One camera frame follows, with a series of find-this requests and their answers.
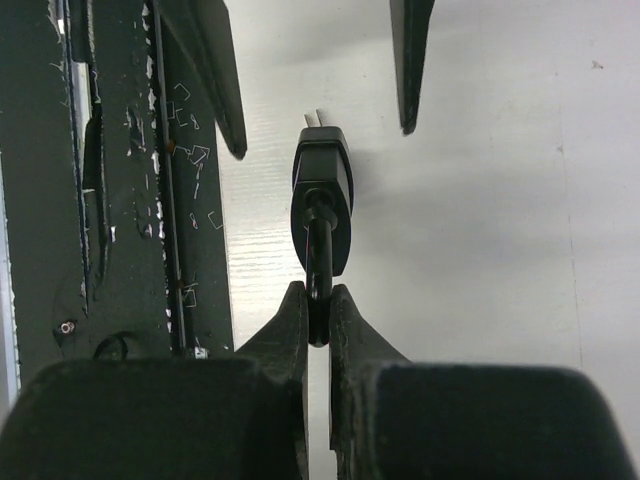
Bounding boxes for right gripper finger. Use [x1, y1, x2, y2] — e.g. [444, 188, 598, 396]
[1, 282, 309, 479]
[329, 285, 635, 479]

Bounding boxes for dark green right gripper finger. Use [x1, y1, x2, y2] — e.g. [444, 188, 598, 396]
[389, 0, 435, 134]
[159, 0, 248, 160]

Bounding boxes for keys of black padlock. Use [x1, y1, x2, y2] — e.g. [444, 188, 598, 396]
[304, 108, 326, 128]

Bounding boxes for black padlock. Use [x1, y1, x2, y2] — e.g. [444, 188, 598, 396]
[290, 126, 354, 347]

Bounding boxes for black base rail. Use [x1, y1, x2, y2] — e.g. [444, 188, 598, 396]
[1, 1, 234, 393]

